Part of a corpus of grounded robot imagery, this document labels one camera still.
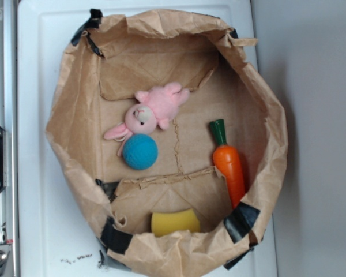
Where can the pink plush bunny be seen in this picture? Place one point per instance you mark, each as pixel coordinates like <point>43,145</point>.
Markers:
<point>156,107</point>

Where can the orange toy carrot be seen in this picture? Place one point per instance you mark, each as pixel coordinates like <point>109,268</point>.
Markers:
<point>226,159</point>

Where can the brown paper bag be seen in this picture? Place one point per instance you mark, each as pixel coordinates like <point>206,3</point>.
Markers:
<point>106,62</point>

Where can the metal frame rail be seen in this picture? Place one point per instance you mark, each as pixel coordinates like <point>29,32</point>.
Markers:
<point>9,241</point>

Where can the yellow sponge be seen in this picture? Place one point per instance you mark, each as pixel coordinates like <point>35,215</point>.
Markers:
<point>166,223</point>

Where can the white plastic tray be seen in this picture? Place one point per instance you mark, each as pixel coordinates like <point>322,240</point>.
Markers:
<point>55,239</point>

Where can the blue knitted ball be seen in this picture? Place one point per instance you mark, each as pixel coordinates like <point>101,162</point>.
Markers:
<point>140,152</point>

